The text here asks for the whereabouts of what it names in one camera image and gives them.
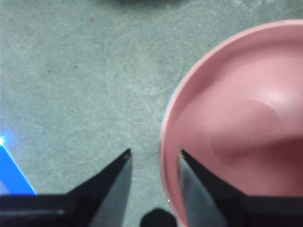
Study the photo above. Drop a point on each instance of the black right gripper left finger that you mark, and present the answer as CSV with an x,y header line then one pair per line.
x,y
94,201

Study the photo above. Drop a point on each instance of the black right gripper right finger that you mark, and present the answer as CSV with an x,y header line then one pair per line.
x,y
213,203

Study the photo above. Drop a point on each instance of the red ribbed bowl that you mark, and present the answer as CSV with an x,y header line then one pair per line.
x,y
236,94

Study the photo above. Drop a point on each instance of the bright blue flat object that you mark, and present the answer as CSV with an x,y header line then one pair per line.
x,y
11,175

